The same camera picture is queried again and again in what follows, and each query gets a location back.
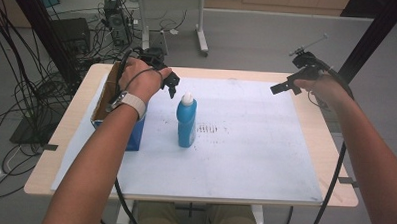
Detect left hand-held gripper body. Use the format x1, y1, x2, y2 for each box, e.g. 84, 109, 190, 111
133, 29, 183, 91

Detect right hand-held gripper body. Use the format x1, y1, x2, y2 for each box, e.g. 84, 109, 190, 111
286, 31, 334, 98

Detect blue bottle with white cap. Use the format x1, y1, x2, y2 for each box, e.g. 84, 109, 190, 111
174, 90, 199, 149

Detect person's left hand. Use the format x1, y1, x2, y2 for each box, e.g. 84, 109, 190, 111
116, 56, 173, 104

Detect person's right hand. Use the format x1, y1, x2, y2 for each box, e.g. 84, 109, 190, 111
292, 73, 355, 111

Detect wristwatch with beige band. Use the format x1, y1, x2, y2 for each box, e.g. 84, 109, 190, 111
105, 89, 149, 122

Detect computer tower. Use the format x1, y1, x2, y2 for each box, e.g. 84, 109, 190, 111
101, 0, 134, 48

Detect white desk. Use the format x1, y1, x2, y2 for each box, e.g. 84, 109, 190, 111
115, 0, 212, 58

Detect wooden cabinet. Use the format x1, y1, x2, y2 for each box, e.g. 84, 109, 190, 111
203, 0, 352, 17

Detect blue cardboard box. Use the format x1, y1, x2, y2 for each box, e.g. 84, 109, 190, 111
89, 60, 148, 153

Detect white mat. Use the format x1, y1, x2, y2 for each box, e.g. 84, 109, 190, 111
49, 71, 329, 206

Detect black box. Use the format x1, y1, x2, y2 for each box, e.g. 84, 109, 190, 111
48, 16, 93, 57

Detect person's legs in khaki trousers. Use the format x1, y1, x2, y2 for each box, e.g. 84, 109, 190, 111
137, 200, 262, 224

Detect white table leg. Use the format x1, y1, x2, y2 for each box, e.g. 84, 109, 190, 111
249, 204, 267, 224

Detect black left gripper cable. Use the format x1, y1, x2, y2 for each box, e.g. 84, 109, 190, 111
100, 47, 147, 224

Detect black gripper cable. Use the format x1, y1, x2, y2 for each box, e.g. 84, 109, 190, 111
306, 60, 356, 224
100, 47, 147, 224

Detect black frame post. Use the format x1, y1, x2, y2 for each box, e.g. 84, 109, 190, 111
2, 0, 84, 96
337, 0, 397, 87

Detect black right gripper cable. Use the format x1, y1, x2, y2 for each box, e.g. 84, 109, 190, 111
306, 60, 356, 224

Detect thin black cable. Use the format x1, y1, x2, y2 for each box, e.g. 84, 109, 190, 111
280, 205, 295, 224

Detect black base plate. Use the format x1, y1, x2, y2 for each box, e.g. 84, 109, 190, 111
9, 110, 60, 147

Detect bundle of black cables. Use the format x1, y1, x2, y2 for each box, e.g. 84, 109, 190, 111
0, 0, 101, 202

